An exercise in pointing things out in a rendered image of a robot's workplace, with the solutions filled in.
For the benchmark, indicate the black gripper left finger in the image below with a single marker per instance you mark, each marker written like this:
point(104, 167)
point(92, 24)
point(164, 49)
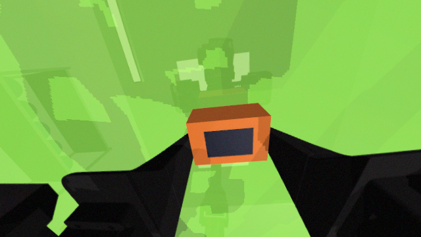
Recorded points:
point(156, 188)

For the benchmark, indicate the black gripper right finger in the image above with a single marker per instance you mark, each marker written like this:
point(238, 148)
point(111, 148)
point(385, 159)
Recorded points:
point(324, 185)

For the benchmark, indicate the orange block with dark square face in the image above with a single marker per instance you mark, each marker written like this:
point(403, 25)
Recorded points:
point(229, 134)

